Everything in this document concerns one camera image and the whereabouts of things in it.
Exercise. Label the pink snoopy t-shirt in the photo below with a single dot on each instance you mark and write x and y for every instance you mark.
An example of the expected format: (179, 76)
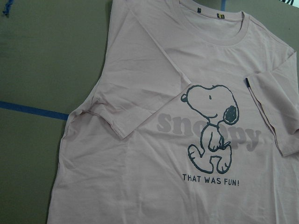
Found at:
(194, 120)

